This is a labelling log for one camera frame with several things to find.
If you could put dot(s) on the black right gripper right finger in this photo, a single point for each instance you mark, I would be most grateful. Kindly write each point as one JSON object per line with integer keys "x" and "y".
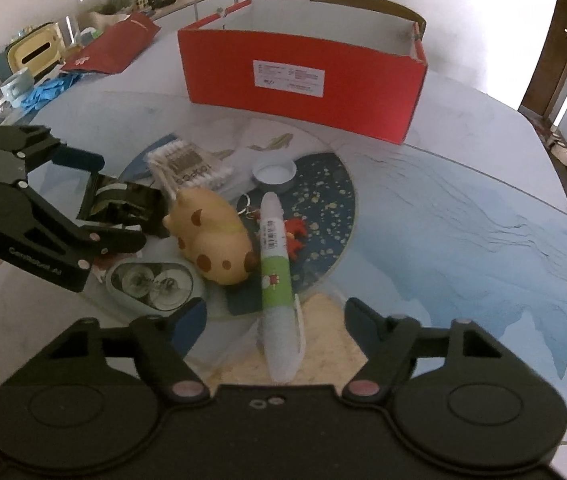
{"x": 387, "y": 343}

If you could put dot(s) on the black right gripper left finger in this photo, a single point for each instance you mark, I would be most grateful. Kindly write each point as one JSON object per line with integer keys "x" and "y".
{"x": 162, "y": 345}

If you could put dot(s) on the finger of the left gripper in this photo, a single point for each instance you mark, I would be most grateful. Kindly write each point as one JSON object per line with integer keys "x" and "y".
{"x": 62, "y": 155}
{"x": 106, "y": 240}

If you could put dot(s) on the black snack packet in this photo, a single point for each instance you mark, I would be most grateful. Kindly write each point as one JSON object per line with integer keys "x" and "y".
{"x": 113, "y": 201}

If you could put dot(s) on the tan spotted plush toy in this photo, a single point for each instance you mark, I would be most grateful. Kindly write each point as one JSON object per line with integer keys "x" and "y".
{"x": 211, "y": 235}

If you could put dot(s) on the green white tube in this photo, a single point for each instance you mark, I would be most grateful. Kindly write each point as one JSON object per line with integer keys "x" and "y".
{"x": 282, "y": 327}

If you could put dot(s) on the grey tape dispenser case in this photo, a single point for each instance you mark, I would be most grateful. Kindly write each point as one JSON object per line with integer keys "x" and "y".
{"x": 154, "y": 287}

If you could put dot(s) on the blue gloves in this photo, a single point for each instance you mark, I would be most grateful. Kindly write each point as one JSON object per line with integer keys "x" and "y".
{"x": 48, "y": 91}

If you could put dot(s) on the mint green cup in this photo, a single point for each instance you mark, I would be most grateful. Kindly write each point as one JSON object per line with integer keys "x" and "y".
{"x": 17, "y": 87}

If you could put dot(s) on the cotton swab pack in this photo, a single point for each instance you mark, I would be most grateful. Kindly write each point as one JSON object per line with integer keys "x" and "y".
{"x": 180, "y": 164}

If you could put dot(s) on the yellow tissue box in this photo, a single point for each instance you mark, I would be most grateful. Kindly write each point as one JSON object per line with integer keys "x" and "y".
{"x": 39, "y": 51}

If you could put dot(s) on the dark red paper bag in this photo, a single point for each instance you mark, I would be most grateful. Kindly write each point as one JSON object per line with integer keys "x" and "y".
{"x": 114, "y": 50}

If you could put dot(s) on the white sideboard cabinet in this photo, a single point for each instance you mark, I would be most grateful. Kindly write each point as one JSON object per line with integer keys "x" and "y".
{"x": 190, "y": 11}

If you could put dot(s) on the small round white tin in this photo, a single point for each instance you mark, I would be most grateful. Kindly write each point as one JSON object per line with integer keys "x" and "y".
{"x": 275, "y": 175}

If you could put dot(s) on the red cardboard box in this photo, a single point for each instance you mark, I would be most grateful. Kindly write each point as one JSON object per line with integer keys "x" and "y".
{"x": 353, "y": 69}

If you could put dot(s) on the brown wooden door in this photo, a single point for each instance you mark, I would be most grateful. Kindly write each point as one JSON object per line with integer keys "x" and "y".
{"x": 551, "y": 70}

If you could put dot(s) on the wooden chair behind table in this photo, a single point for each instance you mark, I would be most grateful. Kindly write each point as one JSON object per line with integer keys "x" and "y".
{"x": 386, "y": 7}

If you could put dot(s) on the red dragon keychain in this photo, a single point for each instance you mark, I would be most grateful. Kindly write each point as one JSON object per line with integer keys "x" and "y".
{"x": 294, "y": 230}

